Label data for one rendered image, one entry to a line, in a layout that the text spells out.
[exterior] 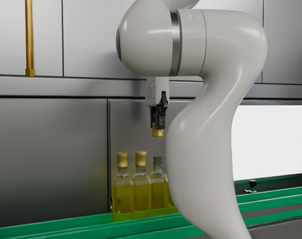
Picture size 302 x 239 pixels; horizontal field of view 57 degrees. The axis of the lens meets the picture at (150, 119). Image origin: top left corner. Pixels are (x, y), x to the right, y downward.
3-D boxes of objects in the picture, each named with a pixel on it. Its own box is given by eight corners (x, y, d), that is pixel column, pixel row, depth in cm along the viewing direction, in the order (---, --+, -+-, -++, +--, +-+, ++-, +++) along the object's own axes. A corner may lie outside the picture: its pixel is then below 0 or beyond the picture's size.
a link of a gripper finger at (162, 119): (154, 107, 85) (154, 129, 86) (158, 107, 82) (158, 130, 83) (164, 107, 86) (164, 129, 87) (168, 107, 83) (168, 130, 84)
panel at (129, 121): (299, 174, 130) (301, 101, 128) (304, 176, 127) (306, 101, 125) (109, 196, 99) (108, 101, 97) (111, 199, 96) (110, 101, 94)
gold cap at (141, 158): (144, 164, 88) (144, 150, 88) (148, 166, 85) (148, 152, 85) (133, 164, 87) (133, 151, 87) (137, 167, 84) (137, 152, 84)
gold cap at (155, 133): (160, 135, 90) (160, 122, 90) (164, 136, 87) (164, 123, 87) (150, 135, 89) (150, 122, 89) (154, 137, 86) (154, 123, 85)
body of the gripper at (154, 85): (141, 71, 90) (141, 106, 91) (151, 68, 81) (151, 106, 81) (162, 72, 93) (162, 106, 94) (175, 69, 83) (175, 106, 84)
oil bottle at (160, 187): (162, 231, 93) (162, 169, 92) (169, 238, 88) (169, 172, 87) (146, 234, 92) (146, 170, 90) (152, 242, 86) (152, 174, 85)
